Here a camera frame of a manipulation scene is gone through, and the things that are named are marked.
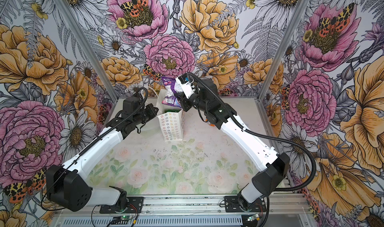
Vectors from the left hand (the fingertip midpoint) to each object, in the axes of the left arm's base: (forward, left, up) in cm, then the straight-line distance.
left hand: (159, 113), depth 82 cm
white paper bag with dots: (-3, -7, -5) cm, 9 cm away
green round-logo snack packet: (+13, -4, -12) cm, 18 cm away
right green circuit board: (-45, -47, -24) cm, 69 cm away
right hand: (-3, -11, +15) cm, 19 cm away
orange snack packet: (+8, -30, -23) cm, 39 cm away
